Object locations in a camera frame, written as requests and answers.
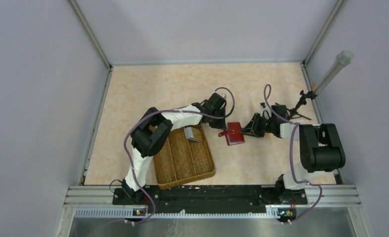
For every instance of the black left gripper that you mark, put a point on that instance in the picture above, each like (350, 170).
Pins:
(221, 125)

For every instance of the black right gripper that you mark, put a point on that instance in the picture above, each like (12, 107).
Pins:
(251, 128)

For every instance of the red leather card holder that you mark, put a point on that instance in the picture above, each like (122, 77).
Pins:
(233, 134)

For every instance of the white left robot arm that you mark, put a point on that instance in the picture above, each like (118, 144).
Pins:
(148, 136)

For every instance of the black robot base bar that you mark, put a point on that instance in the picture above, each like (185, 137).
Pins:
(212, 199)

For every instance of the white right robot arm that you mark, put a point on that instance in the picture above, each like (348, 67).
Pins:
(314, 150)

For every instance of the black mini tripod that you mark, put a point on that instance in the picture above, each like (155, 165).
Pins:
(300, 104)

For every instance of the woven bamboo tray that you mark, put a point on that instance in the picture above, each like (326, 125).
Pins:
(182, 161)

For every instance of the aluminium frame rail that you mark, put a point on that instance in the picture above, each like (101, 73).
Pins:
(89, 33)

